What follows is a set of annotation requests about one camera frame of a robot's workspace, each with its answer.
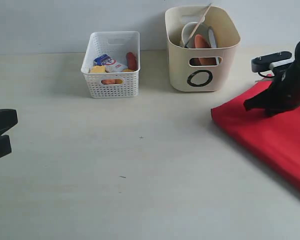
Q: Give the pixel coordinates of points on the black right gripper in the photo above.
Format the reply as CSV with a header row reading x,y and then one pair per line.
x,y
283,95

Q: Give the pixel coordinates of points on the red table cloth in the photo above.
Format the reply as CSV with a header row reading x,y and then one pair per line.
x,y
273,140

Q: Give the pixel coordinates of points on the silver table knife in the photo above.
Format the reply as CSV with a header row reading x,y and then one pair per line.
x,y
213,37

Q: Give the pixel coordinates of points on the brown clay plate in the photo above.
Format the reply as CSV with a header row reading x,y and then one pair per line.
x,y
201,43

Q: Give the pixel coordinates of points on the yellow cheese wedge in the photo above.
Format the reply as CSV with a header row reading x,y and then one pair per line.
x,y
98,69

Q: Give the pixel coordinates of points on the white floral ceramic bowl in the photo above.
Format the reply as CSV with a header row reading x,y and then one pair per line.
x,y
202,30

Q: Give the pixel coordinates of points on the wooden chopstick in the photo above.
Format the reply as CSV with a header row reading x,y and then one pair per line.
x,y
197,25

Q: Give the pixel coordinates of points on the blue white milk carton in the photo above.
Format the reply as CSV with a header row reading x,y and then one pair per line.
x,y
111,64

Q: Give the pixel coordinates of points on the yellow lemon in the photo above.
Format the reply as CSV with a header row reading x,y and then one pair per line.
x,y
128,70

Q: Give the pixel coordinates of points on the red sausage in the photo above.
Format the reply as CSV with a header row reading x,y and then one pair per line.
x,y
131,61

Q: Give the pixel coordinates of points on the cream plastic bin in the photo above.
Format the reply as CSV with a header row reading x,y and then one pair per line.
x,y
186,77

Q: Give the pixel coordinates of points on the white perforated plastic basket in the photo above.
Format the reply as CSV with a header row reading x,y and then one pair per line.
x,y
115,44

